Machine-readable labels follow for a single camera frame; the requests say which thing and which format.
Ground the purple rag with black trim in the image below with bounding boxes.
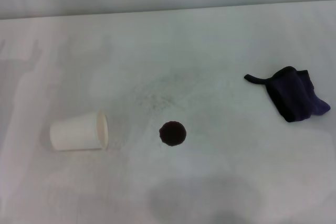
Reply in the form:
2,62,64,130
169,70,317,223
244,66,331,123

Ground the white paper cup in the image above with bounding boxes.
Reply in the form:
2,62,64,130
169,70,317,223
49,110,109,152

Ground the black water stain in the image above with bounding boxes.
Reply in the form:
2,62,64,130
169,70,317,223
159,121,187,147

